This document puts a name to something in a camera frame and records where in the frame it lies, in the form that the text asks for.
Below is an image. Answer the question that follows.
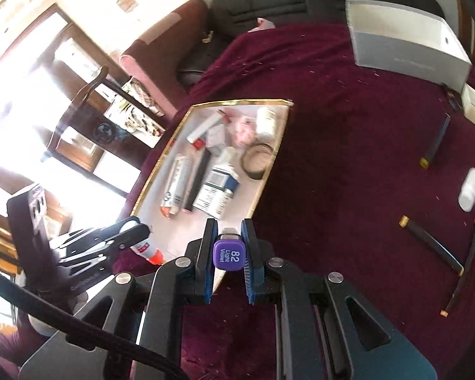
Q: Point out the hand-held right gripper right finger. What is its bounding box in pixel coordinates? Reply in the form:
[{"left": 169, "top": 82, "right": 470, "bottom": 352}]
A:
[{"left": 241, "top": 218, "right": 439, "bottom": 380}]

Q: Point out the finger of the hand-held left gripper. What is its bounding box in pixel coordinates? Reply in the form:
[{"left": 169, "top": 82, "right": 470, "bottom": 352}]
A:
[
  {"left": 59, "top": 244, "right": 118, "bottom": 275},
  {"left": 49, "top": 217, "right": 150, "bottom": 253}
]

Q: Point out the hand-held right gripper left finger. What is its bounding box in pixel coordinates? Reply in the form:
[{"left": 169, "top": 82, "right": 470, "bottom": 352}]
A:
[{"left": 20, "top": 218, "right": 217, "bottom": 380}]

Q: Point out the purple marker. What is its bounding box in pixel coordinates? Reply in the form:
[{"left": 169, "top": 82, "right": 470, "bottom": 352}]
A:
[{"left": 212, "top": 227, "right": 246, "bottom": 274}]

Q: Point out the white glue stick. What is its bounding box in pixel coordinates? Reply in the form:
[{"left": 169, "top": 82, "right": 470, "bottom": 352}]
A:
[{"left": 121, "top": 219, "right": 164, "bottom": 267}]

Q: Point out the white blue ointment box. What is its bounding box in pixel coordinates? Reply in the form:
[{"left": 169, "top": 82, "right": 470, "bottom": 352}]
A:
[{"left": 160, "top": 154, "right": 193, "bottom": 219}]

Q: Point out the white gold-rimmed tray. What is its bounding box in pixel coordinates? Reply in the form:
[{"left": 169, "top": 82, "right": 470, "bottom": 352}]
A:
[{"left": 131, "top": 98, "right": 294, "bottom": 291}]

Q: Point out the blue white medicine box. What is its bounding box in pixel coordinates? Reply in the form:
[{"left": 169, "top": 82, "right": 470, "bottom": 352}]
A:
[{"left": 192, "top": 164, "right": 239, "bottom": 221}]

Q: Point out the black pink-ended marker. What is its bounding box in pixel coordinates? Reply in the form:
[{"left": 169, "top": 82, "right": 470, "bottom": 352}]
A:
[{"left": 183, "top": 148, "right": 213, "bottom": 215}]

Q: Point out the tape roll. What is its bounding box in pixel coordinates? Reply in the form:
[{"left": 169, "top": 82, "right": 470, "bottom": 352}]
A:
[{"left": 241, "top": 142, "right": 273, "bottom": 182}]

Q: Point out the dark wooden chair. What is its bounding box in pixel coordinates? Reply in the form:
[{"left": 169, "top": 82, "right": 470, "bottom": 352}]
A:
[{"left": 43, "top": 66, "right": 168, "bottom": 168}]

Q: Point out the printed papers pile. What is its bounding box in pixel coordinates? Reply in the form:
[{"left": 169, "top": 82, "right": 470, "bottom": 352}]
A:
[{"left": 106, "top": 78, "right": 168, "bottom": 148}]

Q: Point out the grey white tube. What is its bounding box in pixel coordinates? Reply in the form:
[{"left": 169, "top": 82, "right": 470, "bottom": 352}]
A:
[{"left": 186, "top": 110, "right": 231, "bottom": 144}]

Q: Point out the small grey barcoded box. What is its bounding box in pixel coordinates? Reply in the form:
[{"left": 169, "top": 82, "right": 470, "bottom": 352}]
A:
[{"left": 205, "top": 123, "right": 227, "bottom": 147}]

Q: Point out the pink plush toy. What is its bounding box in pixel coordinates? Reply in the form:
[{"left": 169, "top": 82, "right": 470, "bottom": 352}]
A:
[{"left": 227, "top": 111, "right": 259, "bottom": 148}]

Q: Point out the maroon tablecloth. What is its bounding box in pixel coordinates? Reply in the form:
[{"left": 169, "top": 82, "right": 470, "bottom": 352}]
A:
[{"left": 115, "top": 22, "right": 475, "bottom": 380}]

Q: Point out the black stick with gold tips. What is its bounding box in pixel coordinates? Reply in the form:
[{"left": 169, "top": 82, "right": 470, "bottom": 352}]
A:
[{"left": 398, "top": 215, "right": 465, "bottom": 276}]

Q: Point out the red cushioned armchair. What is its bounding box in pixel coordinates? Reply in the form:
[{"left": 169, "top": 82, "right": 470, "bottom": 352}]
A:
[{"left": 120, "top": 0, "right": 211, "bottom": 116}]

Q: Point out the thin curved black stick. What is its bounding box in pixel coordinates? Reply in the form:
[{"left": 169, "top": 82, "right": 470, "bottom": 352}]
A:
[{"left": 439, "top": 217, "right": 475, "bottom": 318}]

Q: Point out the black stick with yellow end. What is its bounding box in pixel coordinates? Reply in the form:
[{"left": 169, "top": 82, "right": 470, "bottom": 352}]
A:
[{"left": 420, "top": 113, "right": 452, "bottom": 169}]

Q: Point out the small white bottle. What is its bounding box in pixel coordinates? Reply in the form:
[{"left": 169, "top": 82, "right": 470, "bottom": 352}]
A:
[{"left": 458, "top": 168, "right": 475, "bottom": 212}]

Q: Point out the white cloth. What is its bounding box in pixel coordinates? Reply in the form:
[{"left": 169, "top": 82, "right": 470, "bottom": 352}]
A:
[{"left": 247, "top": 17, "right": 278, "bottom": 33}]

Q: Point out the black leather sofa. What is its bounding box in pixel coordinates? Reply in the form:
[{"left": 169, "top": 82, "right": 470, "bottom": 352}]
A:
[{"left": 176, "top": 0, "right": 457, "bottom": 88}]

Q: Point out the large grey cardboard box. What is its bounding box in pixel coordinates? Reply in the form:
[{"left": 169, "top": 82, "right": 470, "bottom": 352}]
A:
[{"left": 345, "top": 0, "right": 473, "bottom": 92}]

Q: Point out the black cable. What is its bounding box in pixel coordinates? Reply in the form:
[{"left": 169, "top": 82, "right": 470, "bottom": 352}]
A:
[{"left": 0, "top": 263, "right": 191, "bottom": 380}]

